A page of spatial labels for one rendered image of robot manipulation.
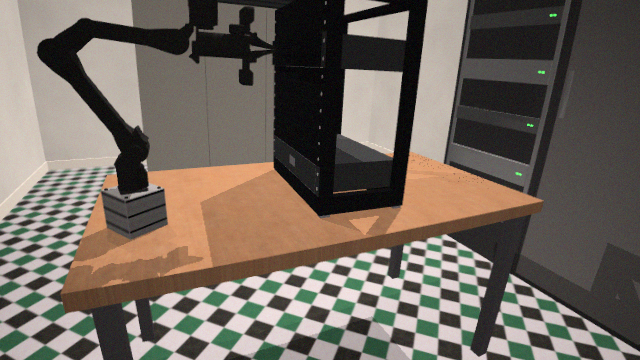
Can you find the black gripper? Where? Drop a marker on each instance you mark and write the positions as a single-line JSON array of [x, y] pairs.
[[246, 16]]

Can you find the black server rack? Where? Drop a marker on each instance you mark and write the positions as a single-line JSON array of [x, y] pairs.
[[309, 151]]

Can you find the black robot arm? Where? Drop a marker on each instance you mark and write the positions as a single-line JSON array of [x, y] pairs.
[[59, 54]]

